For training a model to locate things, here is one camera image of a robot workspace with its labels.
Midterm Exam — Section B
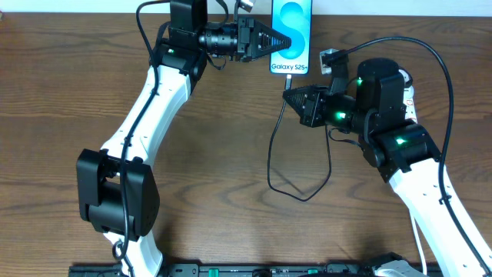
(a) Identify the white power strip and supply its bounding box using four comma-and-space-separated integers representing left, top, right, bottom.
399, 68, 417, 123

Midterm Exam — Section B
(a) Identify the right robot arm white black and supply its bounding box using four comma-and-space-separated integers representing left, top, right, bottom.
283, 58, 491, 276

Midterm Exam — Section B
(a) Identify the black USB charging cable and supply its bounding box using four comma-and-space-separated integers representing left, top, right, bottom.
266, 73, 366, 203

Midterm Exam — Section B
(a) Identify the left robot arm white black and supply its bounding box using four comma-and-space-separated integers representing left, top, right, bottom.
76, 0, 291, 276

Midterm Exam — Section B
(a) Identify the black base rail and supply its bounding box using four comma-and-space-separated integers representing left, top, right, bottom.
68, 262, 443, 277

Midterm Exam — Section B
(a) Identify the Galaxy S25+ smartphone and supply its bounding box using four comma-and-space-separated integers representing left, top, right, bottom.
269, 0, 313, 75

